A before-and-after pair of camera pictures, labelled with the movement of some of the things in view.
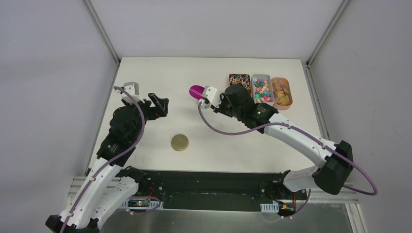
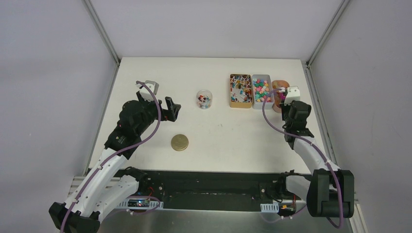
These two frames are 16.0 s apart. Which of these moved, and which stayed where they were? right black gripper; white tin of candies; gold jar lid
Moved: right black gripper
Stayed: white tin of candies; gold jar lid
